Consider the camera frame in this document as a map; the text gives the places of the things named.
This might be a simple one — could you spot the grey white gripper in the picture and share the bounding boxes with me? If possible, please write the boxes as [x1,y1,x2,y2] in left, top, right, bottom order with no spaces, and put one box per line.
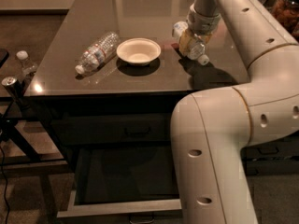
[178,5,221,56]

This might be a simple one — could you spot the blue label plastic bottle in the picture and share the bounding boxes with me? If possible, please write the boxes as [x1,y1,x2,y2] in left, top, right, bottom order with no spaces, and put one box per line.
[172,21,209,65]

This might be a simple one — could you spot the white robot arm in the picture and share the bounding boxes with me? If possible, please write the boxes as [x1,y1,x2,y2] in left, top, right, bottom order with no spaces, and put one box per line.
[171,0,299,224]

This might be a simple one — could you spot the red label plastic bottle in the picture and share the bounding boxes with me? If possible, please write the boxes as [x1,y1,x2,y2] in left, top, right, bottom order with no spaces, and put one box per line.
[75,32,121,76]

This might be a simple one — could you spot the closed top drawer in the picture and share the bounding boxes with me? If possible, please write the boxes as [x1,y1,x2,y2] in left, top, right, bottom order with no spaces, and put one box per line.
[51,113,170,146]

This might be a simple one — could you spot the right middle drawer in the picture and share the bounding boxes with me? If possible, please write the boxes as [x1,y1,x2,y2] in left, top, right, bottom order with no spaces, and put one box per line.
[241,138,299,161]

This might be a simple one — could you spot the right bottom drawer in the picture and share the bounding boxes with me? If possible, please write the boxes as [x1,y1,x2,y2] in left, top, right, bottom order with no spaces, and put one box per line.
[244,160,299,175]

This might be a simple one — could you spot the open middle drawer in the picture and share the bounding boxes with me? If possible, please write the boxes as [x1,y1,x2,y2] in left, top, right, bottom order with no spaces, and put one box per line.
[57,145,182,224]

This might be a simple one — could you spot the small clear bottle white cap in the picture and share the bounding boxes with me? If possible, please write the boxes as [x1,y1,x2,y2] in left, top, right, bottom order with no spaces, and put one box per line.
[16,50,38,81]

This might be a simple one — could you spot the white paper bowl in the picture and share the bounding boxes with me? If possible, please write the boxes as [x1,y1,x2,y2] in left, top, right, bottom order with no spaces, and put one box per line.
[116,38,161,66]

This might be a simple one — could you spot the glass snack jar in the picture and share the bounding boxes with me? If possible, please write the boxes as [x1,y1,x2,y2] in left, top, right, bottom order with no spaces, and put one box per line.
[271,0,299,41]

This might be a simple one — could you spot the silver metal can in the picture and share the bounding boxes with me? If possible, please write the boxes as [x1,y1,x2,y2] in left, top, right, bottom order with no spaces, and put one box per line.
[1,77,23,100]

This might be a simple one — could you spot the dark side table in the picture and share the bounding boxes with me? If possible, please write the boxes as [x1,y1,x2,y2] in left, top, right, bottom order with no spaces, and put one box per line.
[0,49,71,179]

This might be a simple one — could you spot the black cable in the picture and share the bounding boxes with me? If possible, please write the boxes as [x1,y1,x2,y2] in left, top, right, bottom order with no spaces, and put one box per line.
[0,142,12,224]

